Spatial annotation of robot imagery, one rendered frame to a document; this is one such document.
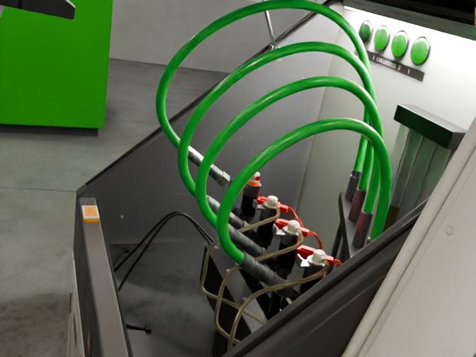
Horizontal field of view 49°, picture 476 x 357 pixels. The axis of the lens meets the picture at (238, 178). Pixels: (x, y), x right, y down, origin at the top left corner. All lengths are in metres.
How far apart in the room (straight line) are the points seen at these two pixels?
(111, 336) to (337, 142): 0.65
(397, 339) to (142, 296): 0.62
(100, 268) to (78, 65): 3.27
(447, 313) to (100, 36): 3.75
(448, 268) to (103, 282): 0.56
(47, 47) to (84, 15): 0.35
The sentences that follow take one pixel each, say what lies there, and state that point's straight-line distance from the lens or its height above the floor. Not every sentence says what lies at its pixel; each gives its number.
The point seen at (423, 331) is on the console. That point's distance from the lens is 0.56.
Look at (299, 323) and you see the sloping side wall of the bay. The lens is 0.60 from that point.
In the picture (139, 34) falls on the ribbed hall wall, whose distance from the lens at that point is 7.32.
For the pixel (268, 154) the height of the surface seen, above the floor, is 1.28.
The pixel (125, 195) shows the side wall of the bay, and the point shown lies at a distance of 1.19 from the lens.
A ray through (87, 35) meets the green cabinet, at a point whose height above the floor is 0.79.
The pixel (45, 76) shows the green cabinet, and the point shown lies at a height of 0.46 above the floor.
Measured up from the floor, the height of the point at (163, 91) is 1.28.
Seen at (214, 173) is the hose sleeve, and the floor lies 1.15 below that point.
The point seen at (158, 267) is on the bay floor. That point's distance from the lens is 1.17.
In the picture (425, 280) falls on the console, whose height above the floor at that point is 1.21.
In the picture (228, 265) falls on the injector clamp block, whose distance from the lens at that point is 0.93.
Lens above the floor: 1.47
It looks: 22 degrees down
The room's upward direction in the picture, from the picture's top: 10 degrees clockwise
